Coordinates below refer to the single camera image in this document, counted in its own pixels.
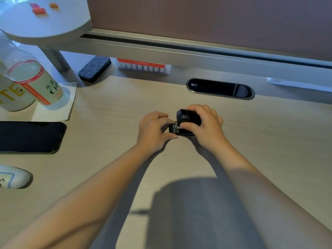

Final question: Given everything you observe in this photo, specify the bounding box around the person's right hand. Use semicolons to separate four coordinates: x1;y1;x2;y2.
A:
180;104;227;151

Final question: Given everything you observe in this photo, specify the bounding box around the person's left hand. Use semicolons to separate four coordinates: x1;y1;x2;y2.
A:
136;111;178;153

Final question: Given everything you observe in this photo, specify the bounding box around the black stapler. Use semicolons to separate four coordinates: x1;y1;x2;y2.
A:
169;109;202;136

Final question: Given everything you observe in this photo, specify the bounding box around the person's left forearm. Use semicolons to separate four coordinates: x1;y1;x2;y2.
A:
0;144;159;249

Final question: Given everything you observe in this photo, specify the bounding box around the person's right forearm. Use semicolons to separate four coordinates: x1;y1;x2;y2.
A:
205;139;332;249

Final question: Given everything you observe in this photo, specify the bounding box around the clear box red label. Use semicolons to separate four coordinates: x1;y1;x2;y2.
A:
116;58;172;75

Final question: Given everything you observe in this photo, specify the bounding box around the gray clothing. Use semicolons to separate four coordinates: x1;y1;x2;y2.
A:
89;177;268;249

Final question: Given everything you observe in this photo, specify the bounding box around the gray felt eraser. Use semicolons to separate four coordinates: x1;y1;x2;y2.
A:
78;56;112;83

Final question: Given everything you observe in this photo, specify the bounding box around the brown desk partition panel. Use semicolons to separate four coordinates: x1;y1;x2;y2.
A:
86;0;332;62

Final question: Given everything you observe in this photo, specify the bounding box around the white paper napkin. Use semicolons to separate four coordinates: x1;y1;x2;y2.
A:
31;81;78;123

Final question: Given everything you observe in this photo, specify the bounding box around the black smartphone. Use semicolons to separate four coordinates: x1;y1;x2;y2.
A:
0;121;67;154

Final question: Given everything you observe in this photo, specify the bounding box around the clear drink bottle red-white label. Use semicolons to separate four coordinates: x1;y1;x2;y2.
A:
0;30;65;106

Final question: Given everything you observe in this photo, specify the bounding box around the white plastic packet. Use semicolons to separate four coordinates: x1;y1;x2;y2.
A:
0;164;31;189

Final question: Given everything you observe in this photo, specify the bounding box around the white cup yellow lettering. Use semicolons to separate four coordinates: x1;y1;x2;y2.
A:
0;71;36;112

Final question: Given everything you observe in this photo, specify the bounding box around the white round shelf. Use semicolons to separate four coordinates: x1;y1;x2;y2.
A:
0;0;92;46

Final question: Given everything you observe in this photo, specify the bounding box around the red small clip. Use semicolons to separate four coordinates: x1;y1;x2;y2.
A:
29;2;47;15

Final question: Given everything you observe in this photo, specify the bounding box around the black oval cable grommet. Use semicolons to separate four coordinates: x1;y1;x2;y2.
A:
186;78;255;100

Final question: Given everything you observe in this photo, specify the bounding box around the silver aluminium partition rail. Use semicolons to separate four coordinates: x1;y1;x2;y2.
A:
58;28;332;84

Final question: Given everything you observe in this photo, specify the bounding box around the gray metal shelf post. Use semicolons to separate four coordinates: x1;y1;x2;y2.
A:
39;47;71;73

